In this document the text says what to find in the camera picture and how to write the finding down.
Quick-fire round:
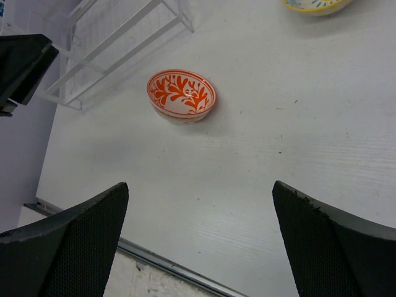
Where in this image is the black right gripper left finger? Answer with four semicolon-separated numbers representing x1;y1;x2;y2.
1;183;129;296

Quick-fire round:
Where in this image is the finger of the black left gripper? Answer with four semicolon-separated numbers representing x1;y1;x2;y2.
1;34;59;117

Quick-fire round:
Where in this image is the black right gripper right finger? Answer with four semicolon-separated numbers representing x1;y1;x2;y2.
272;181;395;296

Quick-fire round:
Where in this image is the orange floral bowl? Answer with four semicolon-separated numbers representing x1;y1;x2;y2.
147;69;217;125

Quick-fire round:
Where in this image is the yellow teal patterned bowl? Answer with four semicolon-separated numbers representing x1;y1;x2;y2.
282;0;353;16

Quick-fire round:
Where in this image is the clear acrylic dish rack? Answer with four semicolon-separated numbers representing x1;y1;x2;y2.
1;1;194;110

